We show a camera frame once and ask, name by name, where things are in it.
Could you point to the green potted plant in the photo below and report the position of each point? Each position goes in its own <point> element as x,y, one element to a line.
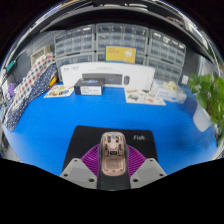
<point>208,93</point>

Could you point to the red blue checkered cloth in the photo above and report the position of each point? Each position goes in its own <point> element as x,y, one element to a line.
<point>31,78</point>

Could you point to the yellow and blue card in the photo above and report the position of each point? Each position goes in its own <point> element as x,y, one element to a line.
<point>120,55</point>

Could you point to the yellow object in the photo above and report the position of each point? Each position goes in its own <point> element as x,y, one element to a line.
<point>52,81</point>

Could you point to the white slotted basket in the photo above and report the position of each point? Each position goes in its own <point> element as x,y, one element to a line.
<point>40,55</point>

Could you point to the clear plastic box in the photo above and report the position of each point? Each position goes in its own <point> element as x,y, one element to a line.
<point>170,93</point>

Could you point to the black mouse pad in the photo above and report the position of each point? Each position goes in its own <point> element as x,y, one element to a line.
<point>86,138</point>

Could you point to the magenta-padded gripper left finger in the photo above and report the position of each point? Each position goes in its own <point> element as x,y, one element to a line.
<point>75,171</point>

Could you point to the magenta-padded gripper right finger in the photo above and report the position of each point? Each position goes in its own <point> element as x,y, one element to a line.
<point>150,171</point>

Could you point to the white keyboard box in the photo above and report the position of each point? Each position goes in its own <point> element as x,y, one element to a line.
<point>140,75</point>

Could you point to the teal object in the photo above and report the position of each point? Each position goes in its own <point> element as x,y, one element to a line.
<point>10,65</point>

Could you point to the purple object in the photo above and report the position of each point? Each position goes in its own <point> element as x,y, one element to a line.
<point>11,90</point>

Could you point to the small dark box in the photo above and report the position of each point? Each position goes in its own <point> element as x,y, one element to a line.
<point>88,86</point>

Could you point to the navy polka dot cloth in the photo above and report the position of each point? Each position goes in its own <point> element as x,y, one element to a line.
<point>18,110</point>

